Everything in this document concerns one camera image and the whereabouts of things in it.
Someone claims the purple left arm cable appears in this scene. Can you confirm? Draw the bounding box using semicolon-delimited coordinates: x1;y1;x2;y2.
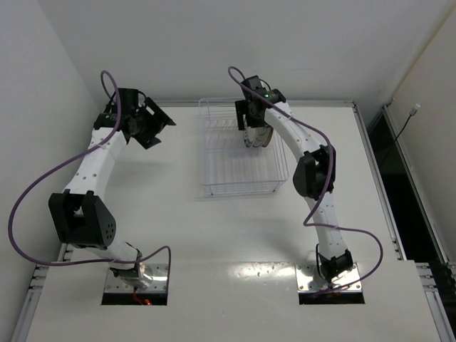
8;70;172;282

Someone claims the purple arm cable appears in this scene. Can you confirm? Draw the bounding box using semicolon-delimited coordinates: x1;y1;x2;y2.
227;66;384;296
8;70;172;282

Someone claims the white plate black rim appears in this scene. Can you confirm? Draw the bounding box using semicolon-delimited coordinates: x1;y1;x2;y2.
253;127;266;147

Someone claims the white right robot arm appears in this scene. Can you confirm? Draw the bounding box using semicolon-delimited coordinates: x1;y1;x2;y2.
235;76;353;283

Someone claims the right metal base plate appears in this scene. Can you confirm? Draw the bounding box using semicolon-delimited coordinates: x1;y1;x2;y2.
295;263;363;294

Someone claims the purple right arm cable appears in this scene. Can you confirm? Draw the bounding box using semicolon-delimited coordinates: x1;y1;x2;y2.
227;66;384;296

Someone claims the orange sunburst plate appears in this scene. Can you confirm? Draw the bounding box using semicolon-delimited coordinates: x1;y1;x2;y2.
261;126;274;147

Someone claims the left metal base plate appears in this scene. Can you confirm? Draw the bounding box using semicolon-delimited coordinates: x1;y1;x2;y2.
104;264;168;294

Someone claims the white plate green rim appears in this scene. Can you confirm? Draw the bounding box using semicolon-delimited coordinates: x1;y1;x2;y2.
243;125;262;147

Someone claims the clear wire dish rack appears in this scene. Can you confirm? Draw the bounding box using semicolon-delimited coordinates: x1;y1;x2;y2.
198;98;289;197

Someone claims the metal base plate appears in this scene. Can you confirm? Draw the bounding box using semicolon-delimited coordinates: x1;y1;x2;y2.
295;263;363;294
104;264;168;294

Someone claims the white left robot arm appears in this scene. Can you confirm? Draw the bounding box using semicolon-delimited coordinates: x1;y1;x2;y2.
48;88;175;289

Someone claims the black cable white connector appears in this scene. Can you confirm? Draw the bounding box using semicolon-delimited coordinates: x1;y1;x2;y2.
393;103;421;143

